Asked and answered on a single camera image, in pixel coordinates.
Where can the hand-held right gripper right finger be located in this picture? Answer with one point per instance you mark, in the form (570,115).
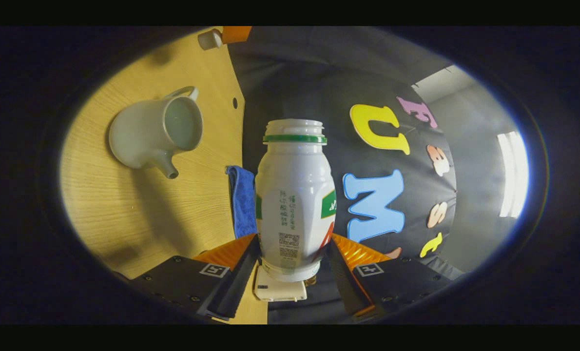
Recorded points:
(343,287)

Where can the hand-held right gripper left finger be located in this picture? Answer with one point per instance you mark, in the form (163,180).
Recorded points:
(236,287)

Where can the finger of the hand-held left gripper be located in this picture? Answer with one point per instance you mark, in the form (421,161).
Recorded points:
(235,33)

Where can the white teacup lid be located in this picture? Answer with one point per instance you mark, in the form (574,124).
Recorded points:
(209,40)

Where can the white plastic water bottle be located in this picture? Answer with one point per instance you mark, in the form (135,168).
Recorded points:
(295,195)

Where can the white ceramic teacup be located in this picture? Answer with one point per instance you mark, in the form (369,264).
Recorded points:
(139,136)

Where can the brown bread slice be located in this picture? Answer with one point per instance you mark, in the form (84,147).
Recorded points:
(311,281)

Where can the white toaster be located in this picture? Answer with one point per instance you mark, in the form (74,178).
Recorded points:
(280,291)

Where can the blue folded towel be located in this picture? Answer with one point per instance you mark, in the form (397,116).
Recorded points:
(243,200)

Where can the black backdrop cloth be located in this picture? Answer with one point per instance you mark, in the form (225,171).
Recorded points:
(368,73)

